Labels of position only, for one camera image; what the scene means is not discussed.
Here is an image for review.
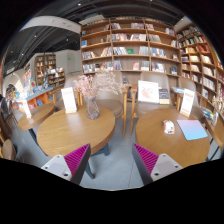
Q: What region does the right side wooden bookshelf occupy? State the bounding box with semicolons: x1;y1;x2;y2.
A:
176;23;224;114

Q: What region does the round wooden table left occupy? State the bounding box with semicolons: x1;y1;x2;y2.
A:
18;104;55;141

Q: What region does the white sign card right table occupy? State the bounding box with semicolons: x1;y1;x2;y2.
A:
180;89;195;117

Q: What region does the large wooden bookshelf wall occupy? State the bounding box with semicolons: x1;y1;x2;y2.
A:
80;17;181;86

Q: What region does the white sign card table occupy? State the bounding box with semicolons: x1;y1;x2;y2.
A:
180;89;195;117
22;100;32;119
61;87;77;113

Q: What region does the beige chair behind right table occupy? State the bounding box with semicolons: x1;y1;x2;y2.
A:
130;71;174;132

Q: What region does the round wooden table centre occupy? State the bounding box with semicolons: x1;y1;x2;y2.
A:
37;105;115;157

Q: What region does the orange blue display counter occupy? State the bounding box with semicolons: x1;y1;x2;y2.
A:
13;87;61;111

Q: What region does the dark book on chair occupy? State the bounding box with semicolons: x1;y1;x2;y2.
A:
159;89;170;104

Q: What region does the white picture book display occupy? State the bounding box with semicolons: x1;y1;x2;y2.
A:
138;80;159;103

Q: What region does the distant wooden bookshelf left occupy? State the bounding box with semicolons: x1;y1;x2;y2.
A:
35;54;65;87

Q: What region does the glass vase with dried flowers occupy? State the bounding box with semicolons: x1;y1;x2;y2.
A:
72;70;129;121

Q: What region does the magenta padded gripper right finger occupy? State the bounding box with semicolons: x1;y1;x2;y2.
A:
132;143;182;185

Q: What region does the white sign card centre table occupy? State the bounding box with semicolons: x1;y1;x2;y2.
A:
61;87;77;113

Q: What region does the light blue mouse pad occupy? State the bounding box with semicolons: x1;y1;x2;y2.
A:
177;120;207;141

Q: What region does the white sign card left table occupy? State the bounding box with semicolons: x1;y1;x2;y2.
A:
22;100;32;119

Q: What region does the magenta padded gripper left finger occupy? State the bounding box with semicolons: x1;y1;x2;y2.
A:
42;144;91;185

